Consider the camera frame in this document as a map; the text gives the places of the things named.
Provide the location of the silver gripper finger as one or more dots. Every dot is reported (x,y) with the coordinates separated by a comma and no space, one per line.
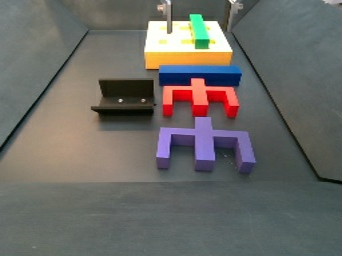
(236,7)
(165,7)

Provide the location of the blue bar block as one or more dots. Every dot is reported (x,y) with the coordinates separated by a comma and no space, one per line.
(217,75)

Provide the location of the yellow slotted board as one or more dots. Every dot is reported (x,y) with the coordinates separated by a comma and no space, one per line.
(174,49)

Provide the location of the green bar block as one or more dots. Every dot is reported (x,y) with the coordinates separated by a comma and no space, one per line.
(200,31)

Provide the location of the red forked block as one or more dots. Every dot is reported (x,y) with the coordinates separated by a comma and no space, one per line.
(201,95)

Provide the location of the purple forked block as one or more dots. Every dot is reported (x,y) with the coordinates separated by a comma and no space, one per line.
(205,139)

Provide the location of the black angle bracket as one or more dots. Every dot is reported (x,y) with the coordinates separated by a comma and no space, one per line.
(126,96)

